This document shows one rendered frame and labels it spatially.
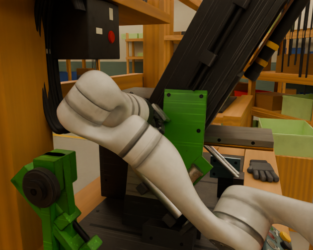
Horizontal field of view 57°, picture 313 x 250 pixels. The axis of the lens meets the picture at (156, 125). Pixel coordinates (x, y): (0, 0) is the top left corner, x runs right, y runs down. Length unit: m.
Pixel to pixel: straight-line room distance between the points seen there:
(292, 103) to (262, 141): 2.68
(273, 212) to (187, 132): 0.34
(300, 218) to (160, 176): 0.20
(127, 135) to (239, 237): 0.23
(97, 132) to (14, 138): 0.30
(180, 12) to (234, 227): 9.87
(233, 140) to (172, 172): 0.44
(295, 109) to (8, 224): 3.12
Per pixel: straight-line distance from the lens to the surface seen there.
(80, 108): 0.43
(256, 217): 0.49
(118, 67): 11.03
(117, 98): 0.44
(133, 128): 0.43
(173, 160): 0.44
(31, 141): 0.74
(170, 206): 0.74
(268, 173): 1.20
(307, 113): 3.40
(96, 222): 0.88
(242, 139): 0.85
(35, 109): 0.75
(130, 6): 0.94
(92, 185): 1.16
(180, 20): 10.18
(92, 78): 0.43
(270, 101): 3.85
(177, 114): 0.76
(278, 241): 0.78
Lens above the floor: 1.35
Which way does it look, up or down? 13 degrees down
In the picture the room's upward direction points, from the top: straight up
